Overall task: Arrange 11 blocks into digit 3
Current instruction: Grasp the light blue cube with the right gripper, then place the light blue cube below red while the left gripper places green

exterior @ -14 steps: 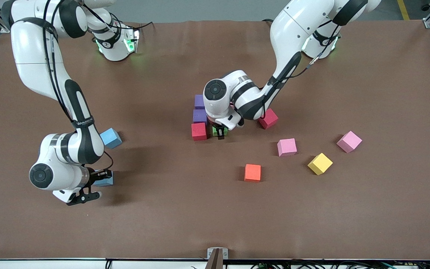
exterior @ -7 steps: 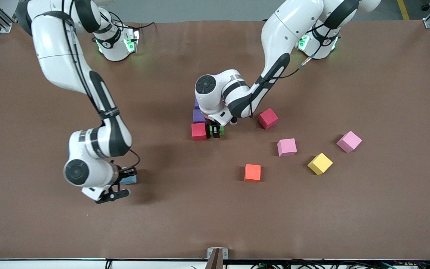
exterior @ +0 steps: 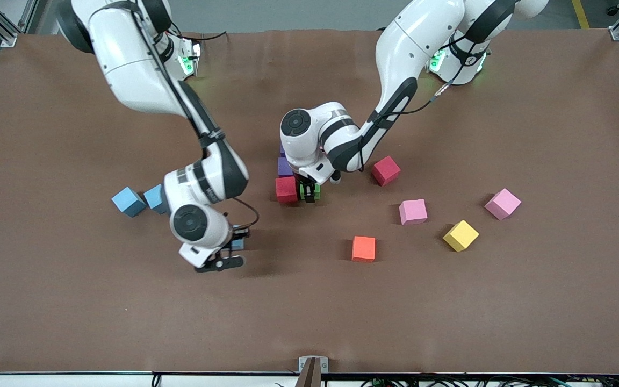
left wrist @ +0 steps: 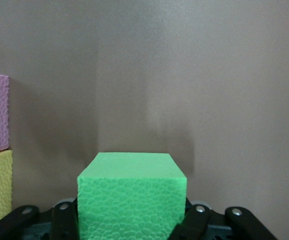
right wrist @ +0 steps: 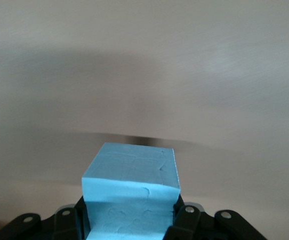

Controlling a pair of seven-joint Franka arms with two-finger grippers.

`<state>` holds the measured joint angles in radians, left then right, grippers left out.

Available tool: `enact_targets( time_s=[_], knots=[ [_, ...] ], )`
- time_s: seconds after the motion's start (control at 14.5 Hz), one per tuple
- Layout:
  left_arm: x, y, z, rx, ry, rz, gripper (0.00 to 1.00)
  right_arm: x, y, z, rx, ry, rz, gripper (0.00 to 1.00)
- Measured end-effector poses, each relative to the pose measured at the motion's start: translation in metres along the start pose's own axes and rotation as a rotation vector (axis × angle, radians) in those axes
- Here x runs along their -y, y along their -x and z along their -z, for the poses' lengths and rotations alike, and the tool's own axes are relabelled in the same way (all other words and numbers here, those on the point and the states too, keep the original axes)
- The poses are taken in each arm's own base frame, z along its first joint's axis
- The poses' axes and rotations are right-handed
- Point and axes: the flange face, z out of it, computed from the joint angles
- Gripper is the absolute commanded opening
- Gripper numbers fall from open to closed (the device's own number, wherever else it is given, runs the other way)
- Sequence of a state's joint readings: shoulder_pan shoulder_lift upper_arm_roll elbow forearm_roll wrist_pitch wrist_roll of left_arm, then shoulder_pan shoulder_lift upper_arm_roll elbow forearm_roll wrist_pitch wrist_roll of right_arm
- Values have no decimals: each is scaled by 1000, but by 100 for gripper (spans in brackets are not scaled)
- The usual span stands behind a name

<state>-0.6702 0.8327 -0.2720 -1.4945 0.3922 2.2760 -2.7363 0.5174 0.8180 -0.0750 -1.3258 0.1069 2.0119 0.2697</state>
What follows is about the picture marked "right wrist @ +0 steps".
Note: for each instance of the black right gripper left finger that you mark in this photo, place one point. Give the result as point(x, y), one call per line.
point(67, 225)

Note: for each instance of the brown table mat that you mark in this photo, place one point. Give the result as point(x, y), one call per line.
point(144, 62)

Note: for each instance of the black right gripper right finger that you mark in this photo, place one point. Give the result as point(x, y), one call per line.
point(187, 225)

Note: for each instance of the blue foam cube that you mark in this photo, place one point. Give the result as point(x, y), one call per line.
point(132, 175)

